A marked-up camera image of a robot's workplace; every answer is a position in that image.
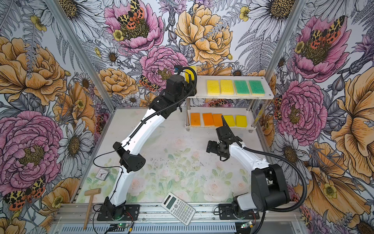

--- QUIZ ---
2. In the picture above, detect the orange sponge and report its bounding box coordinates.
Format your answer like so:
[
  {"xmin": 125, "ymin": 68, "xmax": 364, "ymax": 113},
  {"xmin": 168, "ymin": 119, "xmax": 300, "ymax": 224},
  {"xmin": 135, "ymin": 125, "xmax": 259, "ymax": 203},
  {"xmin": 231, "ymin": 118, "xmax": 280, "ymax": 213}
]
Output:
[
  {"xmin": 191, "ymin": 113, "xmax": 201, "ymax": 127},
  {"xmin": 202, "ymin": 113, "xmax": 215, "ymax": 127},
  {"xmin": 212, "ymin": 114, "xmax": 223, "ymax": 127}
]

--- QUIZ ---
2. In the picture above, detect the orange top sponge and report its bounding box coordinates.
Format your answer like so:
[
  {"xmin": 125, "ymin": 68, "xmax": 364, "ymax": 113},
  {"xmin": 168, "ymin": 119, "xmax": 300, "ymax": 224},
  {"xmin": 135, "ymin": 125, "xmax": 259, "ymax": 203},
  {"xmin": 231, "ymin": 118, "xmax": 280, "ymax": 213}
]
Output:
[{"xmin": 212, "ymin": 114, "xmax": 223, "ymax": 127}]

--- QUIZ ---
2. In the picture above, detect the yellow top stack sponge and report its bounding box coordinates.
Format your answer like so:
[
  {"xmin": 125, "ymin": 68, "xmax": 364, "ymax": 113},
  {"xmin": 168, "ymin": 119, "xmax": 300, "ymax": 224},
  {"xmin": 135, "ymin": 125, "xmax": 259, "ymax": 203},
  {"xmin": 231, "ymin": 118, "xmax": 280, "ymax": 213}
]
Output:
[{"xmin": 206, "ymin": 80, "xmax": 221, "ymax": 96}]

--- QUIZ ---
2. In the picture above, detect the yellow bottom sponge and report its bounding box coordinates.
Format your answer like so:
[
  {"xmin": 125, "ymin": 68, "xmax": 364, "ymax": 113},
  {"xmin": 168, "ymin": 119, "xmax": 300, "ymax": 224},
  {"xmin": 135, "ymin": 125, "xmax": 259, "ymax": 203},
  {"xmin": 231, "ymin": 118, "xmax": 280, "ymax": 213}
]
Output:
[{"xmin": 220, "ymin": 80, "xmax": 235, "ymax": 96}]

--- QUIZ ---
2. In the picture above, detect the green scouring sponge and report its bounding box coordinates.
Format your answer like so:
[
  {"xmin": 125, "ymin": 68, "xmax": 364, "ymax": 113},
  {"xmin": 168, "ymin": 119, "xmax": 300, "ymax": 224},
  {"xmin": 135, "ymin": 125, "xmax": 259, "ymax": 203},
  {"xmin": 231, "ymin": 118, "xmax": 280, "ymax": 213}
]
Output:
[{"xmin": 248, "ymin": 80, "xmax": 266, "ymax": 97}]

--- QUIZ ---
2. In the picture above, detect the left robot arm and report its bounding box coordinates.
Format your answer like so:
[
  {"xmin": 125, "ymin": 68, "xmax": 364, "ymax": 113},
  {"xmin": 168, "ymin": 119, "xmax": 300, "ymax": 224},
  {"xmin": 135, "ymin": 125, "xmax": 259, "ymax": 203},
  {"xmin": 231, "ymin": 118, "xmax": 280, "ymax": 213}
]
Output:
[{"xmin": 101, "ymin": 72, "xmax": 197, "ymax": 220}]

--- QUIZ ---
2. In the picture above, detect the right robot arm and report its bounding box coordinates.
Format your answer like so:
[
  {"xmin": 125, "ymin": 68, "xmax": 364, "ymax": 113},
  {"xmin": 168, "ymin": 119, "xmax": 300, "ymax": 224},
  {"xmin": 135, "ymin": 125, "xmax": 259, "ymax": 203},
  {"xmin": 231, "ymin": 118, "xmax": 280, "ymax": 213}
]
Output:
[{"xmin": 206, "ymin": 126, "xmax": 290, "ymax": 212}]

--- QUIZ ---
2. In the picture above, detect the white scientific calculator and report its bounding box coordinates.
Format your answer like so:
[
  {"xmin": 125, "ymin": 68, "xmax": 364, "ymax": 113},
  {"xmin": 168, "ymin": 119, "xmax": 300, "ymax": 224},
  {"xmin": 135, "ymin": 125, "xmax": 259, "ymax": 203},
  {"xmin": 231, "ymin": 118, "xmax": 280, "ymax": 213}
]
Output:
[{"xmin": 161, "ymin": 193, "xmax": 196, "ymax": 226}]

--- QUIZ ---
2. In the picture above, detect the small analog clock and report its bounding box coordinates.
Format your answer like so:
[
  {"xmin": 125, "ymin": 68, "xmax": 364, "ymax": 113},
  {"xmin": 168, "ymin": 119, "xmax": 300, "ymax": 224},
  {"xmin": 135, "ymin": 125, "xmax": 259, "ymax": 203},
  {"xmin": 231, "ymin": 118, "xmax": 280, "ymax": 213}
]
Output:
[{"xmin": 95, "ymin": 168, "xmax": 110, "ymax": 181}]

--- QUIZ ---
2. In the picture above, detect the green circuit board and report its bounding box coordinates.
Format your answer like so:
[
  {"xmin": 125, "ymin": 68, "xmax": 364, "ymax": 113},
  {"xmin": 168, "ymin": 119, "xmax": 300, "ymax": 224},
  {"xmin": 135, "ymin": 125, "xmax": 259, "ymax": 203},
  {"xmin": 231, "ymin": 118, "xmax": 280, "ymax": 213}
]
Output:
[{"xmin": 108, "ymin": 223, "xmax": 133, "ymax": 233}]

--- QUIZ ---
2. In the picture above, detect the wooden stick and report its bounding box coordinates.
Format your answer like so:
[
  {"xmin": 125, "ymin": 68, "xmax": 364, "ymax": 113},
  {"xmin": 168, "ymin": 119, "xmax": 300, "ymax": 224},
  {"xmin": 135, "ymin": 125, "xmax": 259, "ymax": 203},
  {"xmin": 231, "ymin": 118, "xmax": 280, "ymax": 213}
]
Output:
[{"xmin": 83, "ymin": 188, "xmax": 101, "ymax": 230}]

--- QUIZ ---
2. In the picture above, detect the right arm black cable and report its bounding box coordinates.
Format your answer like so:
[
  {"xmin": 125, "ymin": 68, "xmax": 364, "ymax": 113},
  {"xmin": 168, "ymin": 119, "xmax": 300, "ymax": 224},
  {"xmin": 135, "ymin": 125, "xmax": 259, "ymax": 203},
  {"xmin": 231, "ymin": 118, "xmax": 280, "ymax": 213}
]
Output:
[{"xmin": 221, "ymin": 115, "xmax": 308, "ymax": 213}]

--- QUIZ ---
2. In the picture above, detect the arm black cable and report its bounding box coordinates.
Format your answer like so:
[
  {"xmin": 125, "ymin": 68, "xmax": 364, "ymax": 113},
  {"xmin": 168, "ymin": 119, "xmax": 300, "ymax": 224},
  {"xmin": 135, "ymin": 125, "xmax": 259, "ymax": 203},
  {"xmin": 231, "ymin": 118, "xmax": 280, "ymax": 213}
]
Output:
[
  {"xmin": 92, "ymin": 66, "xmax": 199, "ymax": 234},
  {"xmin": 221, "ymin": 115, "xmax": 308, "ymax": 213}
]

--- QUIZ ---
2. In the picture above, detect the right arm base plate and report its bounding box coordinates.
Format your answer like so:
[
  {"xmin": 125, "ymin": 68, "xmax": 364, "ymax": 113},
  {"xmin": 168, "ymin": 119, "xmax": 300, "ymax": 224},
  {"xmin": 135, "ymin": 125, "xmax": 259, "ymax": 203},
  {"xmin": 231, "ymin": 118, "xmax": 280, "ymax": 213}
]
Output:
[{"xmin": 218, "ymin": 203, "xmax": 260, "ymax": 220}]

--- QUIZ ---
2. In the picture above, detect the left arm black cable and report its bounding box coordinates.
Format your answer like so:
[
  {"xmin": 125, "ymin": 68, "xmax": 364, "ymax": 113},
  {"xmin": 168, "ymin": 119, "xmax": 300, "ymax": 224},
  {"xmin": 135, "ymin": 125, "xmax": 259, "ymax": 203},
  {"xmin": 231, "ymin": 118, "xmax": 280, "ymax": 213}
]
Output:
[{"xmin": 92, "ymin": 66, "xmax": 199, "ymax": 234}]

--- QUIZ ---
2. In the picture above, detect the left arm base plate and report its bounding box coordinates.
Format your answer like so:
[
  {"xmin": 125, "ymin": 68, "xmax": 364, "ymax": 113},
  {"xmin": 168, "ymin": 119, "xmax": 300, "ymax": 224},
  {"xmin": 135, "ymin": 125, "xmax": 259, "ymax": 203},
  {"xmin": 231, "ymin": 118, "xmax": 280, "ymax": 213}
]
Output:
[{"xmin": 97, "ymin": 204, "xmax": 140, "ymax": 221}]

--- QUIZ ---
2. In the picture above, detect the aluminium front rail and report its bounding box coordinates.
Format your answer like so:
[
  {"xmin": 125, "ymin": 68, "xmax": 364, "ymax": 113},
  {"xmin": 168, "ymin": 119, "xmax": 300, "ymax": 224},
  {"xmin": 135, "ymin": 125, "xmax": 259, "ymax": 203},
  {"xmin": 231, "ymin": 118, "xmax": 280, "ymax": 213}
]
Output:
[{"xmin": 53, "ymin": 202, "xmax": 302, "ymax": 224}]

